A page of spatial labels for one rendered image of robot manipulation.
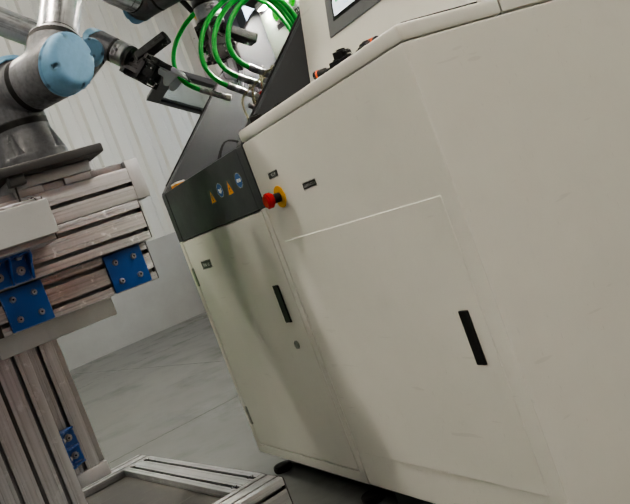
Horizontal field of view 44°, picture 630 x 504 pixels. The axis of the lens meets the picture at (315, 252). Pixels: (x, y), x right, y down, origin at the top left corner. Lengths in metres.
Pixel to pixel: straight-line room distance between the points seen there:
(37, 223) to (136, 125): 7.91
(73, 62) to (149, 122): 7.89
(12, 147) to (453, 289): 0.95
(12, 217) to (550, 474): 1.06
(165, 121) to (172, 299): 2.14
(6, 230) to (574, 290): 1.03
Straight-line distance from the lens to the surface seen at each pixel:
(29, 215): 1.57
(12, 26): 2.37
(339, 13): 1.87
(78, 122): 9.27
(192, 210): 2.32
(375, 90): 1.37
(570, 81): 1.49
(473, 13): 1.39
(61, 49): 1.68
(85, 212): 1.73
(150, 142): 9.46
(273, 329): 2.10
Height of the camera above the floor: 0.76
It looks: 3 degrees down
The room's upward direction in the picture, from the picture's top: 21 degrees counter-clockwise
